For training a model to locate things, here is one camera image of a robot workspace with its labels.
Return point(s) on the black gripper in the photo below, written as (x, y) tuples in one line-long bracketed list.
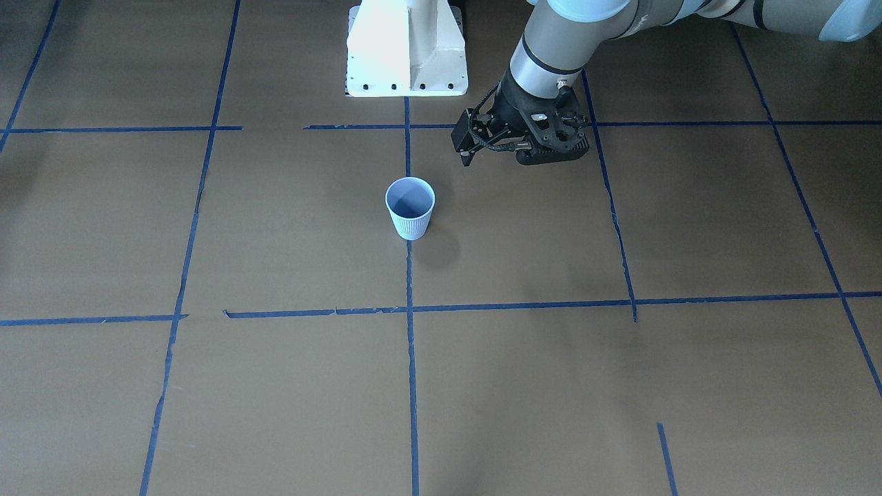
[(510, 108)]

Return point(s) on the blue ribbed cup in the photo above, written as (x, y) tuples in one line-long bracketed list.
[(410, 202)]

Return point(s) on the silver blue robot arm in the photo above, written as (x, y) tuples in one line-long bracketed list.
[(560, 37)]

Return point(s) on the white pedestal column base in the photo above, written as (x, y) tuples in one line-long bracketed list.
[(406, 48)]

